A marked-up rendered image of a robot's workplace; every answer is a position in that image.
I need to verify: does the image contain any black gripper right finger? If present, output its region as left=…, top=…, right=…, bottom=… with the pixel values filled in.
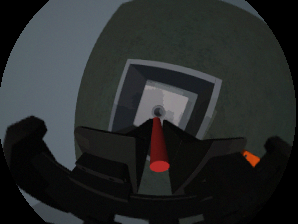
left=162, top=120, right=247, bottom=196

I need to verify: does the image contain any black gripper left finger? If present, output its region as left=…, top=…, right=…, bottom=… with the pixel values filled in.
left=73, top=119, right=154, bottom=194

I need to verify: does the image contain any red peg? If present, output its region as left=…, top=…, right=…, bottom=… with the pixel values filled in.
left=149, top=117, right=170, bottom=172

